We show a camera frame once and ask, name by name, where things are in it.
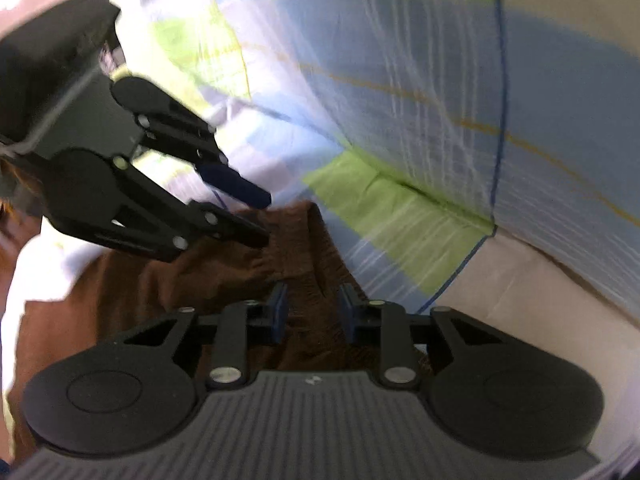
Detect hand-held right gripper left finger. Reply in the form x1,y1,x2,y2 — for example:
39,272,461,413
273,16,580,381
122,282,290,390

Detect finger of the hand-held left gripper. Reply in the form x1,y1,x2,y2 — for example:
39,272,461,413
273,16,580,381
95,156,272,263
131,89,272,209

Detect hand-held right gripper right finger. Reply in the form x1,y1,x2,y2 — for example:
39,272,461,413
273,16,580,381
339,282,506,390

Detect brown pants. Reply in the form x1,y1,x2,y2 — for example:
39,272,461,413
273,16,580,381
12,200,436,461

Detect white cloth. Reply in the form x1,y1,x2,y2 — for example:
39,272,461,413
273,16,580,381
0,217,108,393

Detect striped blue green bedsheet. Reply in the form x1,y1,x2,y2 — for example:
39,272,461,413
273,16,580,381
115,0,640,313

